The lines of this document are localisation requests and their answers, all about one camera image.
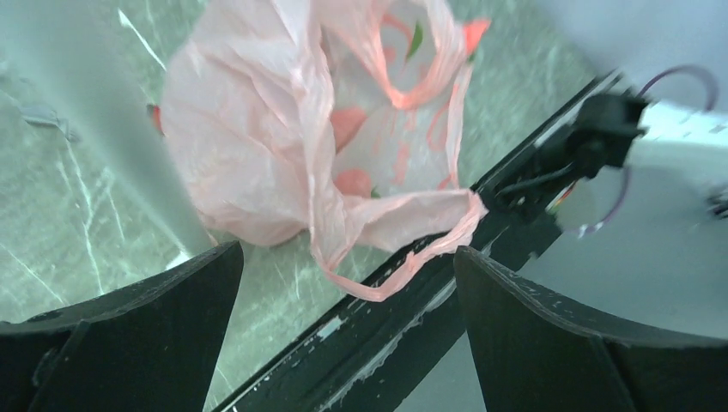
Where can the white pvc pipe frame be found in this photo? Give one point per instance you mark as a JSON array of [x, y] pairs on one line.
[[67, 52]]

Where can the red handled adjustable wrench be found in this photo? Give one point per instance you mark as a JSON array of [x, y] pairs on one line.
[[45, 116]]

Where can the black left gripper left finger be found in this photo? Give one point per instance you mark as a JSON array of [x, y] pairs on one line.
[[150, 346]]

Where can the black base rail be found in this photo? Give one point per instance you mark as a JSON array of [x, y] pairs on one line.
[[296, 343]]

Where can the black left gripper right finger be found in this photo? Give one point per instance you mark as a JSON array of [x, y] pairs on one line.
[[537, 350]]

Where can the pink plastic bag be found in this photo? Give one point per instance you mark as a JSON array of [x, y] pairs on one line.
[[342, 119]]

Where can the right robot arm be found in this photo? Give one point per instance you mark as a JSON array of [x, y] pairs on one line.
[[622, 132]]

